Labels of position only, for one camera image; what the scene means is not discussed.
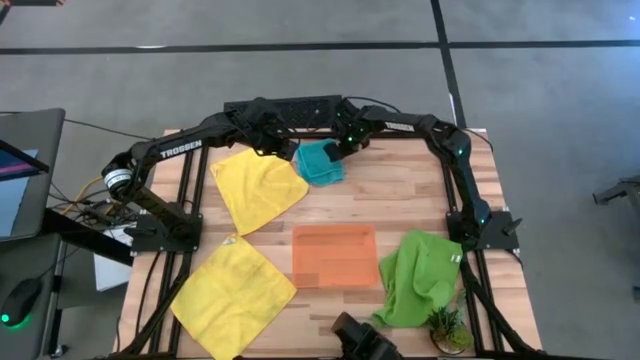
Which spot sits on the black desk crossbar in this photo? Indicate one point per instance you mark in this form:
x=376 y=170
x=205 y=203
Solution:
x=85 y=240

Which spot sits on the black aluminium table frame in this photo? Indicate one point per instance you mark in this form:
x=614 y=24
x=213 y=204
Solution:
x=187 y=175

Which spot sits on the teal microfiber towel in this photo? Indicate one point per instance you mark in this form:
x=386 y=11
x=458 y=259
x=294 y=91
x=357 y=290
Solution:
x=317 y=167

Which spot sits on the white paper sheet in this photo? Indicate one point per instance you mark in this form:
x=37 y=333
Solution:
x=112 y=270

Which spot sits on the black computer mouse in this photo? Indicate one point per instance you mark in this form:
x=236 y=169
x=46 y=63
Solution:
x=20 y=302

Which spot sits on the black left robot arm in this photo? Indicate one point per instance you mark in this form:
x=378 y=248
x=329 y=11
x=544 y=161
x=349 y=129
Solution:
x=170 y=147

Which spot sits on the orange translucent plastic bin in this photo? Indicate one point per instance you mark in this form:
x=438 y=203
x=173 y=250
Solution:
x=335 y=255

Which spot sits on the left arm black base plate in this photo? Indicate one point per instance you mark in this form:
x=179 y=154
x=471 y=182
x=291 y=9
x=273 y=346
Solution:
x=165 y=235

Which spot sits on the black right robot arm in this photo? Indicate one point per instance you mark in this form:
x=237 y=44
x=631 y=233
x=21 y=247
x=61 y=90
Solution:
x=470 y=175

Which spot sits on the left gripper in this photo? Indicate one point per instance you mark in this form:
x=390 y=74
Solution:
x=277 y=137

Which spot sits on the black perforated floor grate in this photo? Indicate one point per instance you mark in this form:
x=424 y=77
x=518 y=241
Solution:
x=305 y=107

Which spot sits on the black handheld camera rig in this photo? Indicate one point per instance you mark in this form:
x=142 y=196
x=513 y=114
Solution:
x=362 y=340

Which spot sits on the small potted green plant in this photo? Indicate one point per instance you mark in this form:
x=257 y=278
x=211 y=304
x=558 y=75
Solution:
x=447 y=325

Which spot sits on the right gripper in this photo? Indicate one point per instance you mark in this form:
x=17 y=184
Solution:
x=352 y=127

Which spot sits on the grey chair base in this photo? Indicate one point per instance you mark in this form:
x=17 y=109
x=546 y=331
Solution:
x=617 y=192

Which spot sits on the yellow microfiber towel white tag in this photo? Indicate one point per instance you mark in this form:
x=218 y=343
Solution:
x=232 y=300

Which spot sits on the green microfiber towel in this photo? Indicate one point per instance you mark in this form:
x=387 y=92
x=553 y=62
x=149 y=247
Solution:
x=420 y=280

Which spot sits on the dark monitor blue screen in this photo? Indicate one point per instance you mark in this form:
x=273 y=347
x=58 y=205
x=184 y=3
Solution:
x=10 y=200

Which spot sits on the grey desk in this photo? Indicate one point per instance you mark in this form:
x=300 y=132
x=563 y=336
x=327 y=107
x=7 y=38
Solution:
x=35 y=130

